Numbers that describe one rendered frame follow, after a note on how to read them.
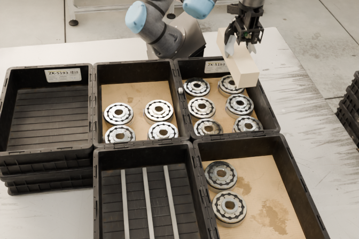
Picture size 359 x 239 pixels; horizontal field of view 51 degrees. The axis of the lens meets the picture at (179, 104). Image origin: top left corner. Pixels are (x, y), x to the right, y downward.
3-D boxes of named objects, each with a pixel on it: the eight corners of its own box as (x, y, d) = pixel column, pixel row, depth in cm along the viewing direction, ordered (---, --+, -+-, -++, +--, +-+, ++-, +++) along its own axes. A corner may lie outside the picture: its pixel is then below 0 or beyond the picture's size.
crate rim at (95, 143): (93, 67, 142) (92, 62, 140) (172, 63, 146) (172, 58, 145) (93, 152, 114) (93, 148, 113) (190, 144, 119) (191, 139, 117)
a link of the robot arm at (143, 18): (139, 41, 164) (116, 23, 155) (155, 15, 166) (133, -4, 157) (154, 45, 155) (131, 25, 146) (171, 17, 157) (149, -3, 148)
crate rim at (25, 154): (8, 71, 137) (7, 66, 135) (93, 67, 142) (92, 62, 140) (-12, 161, 110) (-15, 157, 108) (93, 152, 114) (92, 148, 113)
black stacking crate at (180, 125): (96, 86, 148) (93, 63, 140) (171, 81, 153) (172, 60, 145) (97, 170, 121) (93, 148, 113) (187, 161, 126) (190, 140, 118)
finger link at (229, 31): (221, 44, 118) (233, 21, 113) (219, 41, 119) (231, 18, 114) (234, 46, 120) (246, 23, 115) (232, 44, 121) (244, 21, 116)
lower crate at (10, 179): (22, 110, 152) (14, 88, 143) (98, 105, 156) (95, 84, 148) (7, 198, 125) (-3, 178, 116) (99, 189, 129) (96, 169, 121)
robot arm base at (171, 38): (153, 45, 174) (138, 33, 168) (177, 23, 170) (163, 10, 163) (160, 64, 164) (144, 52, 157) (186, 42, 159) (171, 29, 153)
